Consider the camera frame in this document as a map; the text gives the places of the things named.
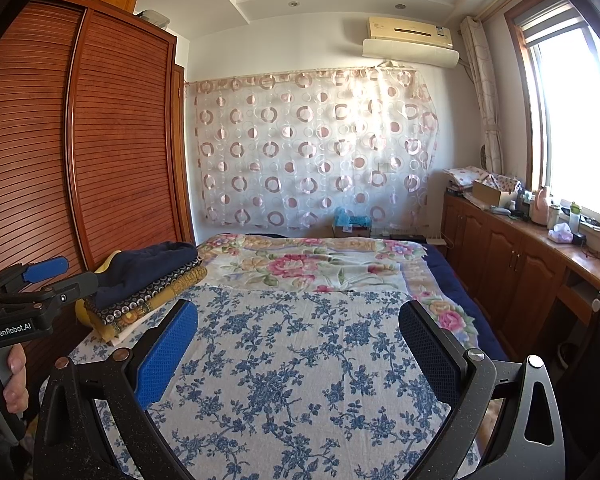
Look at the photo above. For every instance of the wooden framed window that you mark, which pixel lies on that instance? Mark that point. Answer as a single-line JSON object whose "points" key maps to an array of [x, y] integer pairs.
{"points": [[565, 120]]}

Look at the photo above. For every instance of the sheer circle-patterned curtain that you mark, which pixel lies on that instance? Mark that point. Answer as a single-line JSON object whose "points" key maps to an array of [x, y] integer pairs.
{"points": [[310, 150]]}

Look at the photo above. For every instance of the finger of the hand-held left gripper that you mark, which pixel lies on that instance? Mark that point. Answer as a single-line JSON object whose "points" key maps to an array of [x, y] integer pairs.
{"points": [[45, 269], [75, 287]]}

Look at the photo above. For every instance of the navy printed t-shirt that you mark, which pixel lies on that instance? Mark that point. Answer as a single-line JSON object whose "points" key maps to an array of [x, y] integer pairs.
{"points": [[150, 265]]}

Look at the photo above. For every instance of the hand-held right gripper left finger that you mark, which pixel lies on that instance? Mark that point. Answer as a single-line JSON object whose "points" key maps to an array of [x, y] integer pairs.
{"points": [[167, 355]]}

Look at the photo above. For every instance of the green-capped bottle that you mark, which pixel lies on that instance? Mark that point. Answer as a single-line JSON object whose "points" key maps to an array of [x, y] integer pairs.
{"points": [[574, 217]]}

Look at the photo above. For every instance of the purple tissue pack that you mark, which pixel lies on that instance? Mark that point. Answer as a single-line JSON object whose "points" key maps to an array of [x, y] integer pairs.
{"points": [[560, 234]]}

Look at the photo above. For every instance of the white box on wardrobe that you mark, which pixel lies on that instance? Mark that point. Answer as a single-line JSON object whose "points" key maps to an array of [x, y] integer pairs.
{"points": [[155, 17]]}

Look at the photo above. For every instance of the patterned window curtain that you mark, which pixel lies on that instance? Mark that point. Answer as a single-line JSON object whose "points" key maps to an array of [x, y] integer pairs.
{"points": [[482, 100]]}

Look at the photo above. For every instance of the person's left hand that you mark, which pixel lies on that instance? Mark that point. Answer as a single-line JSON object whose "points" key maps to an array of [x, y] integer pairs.
{"points": [[17, 385]]}

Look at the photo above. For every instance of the floral cloth bundle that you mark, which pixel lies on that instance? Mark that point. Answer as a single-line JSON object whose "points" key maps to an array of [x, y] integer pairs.
{"points": [[467, 174]]}

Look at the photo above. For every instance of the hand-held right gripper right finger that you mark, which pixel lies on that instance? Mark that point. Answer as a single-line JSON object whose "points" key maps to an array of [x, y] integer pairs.
{"points": [[427, 355]]}

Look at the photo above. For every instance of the pink bottle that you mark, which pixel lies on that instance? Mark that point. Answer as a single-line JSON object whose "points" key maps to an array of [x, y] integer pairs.
{"points": [[541, 207]]}

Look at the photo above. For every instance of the cream wall air conditioner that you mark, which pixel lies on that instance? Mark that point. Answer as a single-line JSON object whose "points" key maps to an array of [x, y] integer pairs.
{"points": [[410, 42]]}

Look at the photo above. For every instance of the dark chair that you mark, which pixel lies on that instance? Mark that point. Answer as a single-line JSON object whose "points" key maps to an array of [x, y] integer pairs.
{"points": [[592, 350]]}

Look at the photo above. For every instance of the long wooden cabinet counter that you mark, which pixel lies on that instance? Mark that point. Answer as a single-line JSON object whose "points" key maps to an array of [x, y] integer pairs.
{"points": [[505, 255]]}

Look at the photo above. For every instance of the navy bed sheet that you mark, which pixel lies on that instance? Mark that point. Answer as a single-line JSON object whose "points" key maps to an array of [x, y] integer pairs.
{"points": [[460, 275]]}

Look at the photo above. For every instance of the wooden slatted wardrobe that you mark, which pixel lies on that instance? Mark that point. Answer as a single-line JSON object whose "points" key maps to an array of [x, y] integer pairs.
{"points": [[125, 135]]}

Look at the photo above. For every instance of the white power strip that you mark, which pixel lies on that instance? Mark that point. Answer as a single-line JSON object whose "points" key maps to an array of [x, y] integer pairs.
{"points": [[437, 241]]}

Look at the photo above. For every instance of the teal tissue box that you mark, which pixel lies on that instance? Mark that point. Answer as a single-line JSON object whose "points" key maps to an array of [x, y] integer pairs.
{"points": [[352, 217]]}

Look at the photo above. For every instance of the open cardboard box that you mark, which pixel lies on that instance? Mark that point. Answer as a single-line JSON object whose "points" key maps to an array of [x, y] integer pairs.
{"points": [[495, 194]]}

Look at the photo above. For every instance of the dark patterned folded cloth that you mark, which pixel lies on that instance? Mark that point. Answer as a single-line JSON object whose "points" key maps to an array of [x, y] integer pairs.
{"points": [[145, 300]]}

